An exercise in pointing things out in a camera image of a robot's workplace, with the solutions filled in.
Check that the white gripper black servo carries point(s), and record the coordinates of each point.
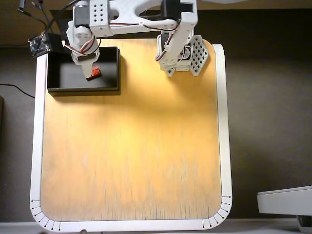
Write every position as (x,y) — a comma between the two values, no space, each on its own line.
(88,68)

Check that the red lego block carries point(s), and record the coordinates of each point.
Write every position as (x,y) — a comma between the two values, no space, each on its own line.
(95,72)

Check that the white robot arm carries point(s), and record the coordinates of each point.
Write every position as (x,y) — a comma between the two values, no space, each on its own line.
(126,9)

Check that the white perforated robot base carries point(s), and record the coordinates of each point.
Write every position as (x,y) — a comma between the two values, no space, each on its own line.
(170,72)

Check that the black rectangular bin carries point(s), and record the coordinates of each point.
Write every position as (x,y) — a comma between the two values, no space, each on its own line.
(107,73)

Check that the white box-shaped object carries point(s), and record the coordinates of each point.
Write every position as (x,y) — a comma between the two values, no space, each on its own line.
(285,201)

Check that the black camera circuit board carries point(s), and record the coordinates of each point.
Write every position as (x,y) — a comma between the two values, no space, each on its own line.
(39,46)

